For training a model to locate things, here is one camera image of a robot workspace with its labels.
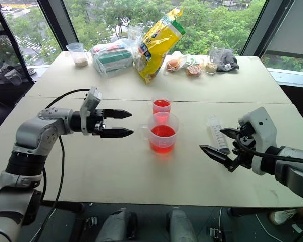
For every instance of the yellow snack bag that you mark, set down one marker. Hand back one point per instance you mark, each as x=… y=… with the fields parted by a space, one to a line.
x=157 y=48

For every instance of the large cup red liquid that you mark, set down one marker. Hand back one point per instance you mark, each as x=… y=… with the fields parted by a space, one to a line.
x=162 y=136

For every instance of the grey folded cloth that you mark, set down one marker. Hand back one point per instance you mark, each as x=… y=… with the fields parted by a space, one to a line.
x=227 y=61

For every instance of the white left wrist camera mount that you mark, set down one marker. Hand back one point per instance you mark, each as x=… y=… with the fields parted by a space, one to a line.
x=89 y=103

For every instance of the packaged bun snack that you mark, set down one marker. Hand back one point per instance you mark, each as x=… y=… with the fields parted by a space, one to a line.
x=173 y=65

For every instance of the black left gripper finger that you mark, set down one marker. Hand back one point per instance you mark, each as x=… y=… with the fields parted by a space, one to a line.
x=117 y=114
x=117 y=132

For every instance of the tall clear cup with grains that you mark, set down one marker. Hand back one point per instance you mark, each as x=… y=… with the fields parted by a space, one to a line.
x=213 y=63

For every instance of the clear plastic syringe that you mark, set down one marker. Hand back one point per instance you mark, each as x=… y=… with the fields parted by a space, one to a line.
x=217 y=133

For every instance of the small cup red liquid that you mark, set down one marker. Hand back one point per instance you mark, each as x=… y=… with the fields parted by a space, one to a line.
x=161 y=106

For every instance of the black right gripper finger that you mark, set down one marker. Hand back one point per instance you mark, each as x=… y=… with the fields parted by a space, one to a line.
x=229 y=132
x=215 y=153

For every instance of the white shoe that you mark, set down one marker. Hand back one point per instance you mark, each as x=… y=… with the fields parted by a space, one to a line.
x=282 y=216

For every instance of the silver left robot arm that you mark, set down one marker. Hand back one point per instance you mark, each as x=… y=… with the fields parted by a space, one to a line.
x=32 y=131

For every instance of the dark rounded grey shape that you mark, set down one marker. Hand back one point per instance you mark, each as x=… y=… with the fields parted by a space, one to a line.
x=116 y=225
x=181 y=225

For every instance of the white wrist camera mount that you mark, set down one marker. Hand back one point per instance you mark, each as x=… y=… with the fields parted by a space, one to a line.
x=89 y=103
x=262 y=131

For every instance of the clear bag with green boxes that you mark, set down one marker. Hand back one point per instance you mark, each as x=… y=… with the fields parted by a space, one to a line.
x=113 y=59

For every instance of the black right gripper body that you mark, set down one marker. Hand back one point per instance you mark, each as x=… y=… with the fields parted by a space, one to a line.
x=245 y=148

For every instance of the small clear zip bag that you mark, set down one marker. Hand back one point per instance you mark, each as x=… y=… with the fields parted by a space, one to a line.
x=134 y=32

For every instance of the black metal frame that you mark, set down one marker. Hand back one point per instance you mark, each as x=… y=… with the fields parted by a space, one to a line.
x=11 y=43

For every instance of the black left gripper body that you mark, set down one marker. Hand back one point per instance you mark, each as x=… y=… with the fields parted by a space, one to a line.
x=97 y=118

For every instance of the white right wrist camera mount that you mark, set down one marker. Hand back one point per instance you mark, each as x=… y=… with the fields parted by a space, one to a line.
x=262 y=131

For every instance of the packaged sliced meat snack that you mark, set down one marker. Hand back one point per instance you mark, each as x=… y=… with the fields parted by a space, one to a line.
x=194 y=68

